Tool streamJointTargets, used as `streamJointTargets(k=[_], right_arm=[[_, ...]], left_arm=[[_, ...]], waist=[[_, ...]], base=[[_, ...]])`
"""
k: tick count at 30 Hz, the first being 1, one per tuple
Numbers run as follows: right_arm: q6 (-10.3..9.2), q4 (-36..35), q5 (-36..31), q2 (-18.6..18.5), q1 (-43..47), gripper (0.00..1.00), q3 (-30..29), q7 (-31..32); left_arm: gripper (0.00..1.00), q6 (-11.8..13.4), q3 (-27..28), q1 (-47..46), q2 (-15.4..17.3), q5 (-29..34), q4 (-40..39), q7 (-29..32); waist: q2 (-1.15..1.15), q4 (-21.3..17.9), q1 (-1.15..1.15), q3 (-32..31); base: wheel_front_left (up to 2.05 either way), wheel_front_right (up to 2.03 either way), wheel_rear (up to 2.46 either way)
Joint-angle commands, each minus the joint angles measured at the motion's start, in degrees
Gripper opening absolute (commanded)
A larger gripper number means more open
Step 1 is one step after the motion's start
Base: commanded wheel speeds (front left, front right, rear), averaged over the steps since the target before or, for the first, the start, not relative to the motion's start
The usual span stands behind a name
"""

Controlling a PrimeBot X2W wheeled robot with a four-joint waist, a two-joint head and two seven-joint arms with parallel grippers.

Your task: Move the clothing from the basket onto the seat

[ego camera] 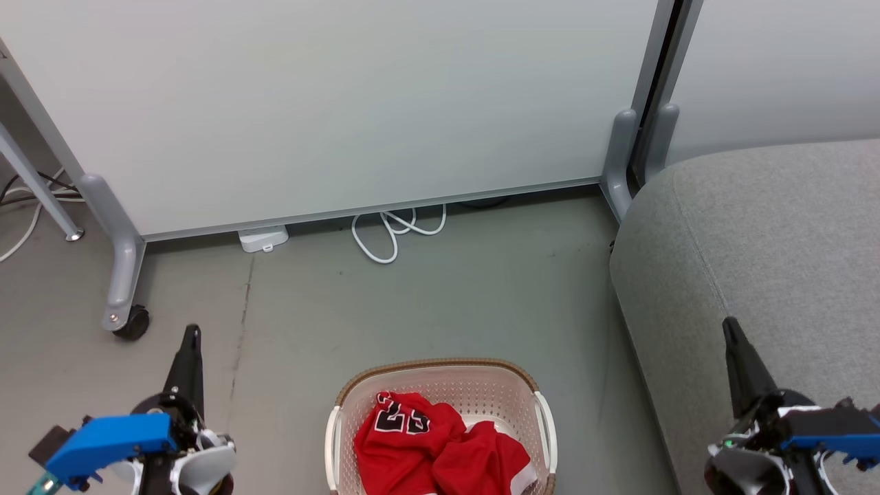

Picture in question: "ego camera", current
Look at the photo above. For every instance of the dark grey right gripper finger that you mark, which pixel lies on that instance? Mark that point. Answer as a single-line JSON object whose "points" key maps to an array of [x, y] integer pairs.
{"points": [[746, 371]]}

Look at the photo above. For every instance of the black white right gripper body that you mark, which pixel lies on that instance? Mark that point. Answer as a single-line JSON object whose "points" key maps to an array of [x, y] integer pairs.
{"points": [[756, 430]]}

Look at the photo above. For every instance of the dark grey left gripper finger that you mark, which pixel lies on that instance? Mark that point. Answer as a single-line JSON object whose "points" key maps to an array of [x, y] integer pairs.
{"points": [[191, 364]]}

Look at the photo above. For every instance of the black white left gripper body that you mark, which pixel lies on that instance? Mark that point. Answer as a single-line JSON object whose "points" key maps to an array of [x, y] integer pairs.
{"points": [[189, 430]]}

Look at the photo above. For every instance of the red jersey with black number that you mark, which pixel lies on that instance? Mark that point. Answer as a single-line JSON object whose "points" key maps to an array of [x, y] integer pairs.
{"points": [[405, 454]]}

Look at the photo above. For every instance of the red shorts with white stripes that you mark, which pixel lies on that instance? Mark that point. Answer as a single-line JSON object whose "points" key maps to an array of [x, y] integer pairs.
{"points": [[488, 460]]}

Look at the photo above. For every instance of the grey fabric sofa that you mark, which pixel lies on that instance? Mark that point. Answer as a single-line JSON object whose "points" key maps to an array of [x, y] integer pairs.
{"points": [[790, 240]]}

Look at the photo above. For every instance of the black caster wheel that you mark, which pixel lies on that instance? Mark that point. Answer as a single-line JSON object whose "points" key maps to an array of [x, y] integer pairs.
{"points": [[136, 323]]}

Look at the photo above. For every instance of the grey partition foot with caster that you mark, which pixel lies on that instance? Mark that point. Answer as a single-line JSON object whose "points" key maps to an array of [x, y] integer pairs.
{"points": [[124, 261]]}

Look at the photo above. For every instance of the white power adapter box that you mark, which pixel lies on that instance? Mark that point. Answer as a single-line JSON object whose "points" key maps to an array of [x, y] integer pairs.
{"points": [[263, 239]]}

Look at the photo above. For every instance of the grey metal table leg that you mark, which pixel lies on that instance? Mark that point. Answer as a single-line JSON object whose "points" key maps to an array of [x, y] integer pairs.
{"points": [[34, 182]]}

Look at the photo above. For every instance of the beige perforated laundry basket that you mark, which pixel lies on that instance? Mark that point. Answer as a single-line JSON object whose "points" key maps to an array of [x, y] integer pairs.
{"points": [[474, 388]]}

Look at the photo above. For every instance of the wide white partition panel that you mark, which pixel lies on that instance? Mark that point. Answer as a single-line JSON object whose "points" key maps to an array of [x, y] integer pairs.
{"points": [[344, 103]]}

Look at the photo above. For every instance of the narrow white partition panel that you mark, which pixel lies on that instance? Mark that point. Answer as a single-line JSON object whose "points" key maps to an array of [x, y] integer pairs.
{"points": [[777, 69]]}

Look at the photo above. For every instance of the blue right camera mount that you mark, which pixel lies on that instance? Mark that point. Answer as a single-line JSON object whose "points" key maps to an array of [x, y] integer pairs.
{"points": [[825, 426]]}

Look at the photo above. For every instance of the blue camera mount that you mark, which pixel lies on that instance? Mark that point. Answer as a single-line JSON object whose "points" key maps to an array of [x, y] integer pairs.
{"points": [[110, 440], [825, 426]]}

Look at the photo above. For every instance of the blue left camera mount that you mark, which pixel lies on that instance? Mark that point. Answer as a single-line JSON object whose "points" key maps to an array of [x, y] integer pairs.
{"points": [[110, 440]]}

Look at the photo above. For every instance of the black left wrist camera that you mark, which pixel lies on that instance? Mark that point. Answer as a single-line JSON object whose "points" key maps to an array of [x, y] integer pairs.
{"points": [[49, 440]]}

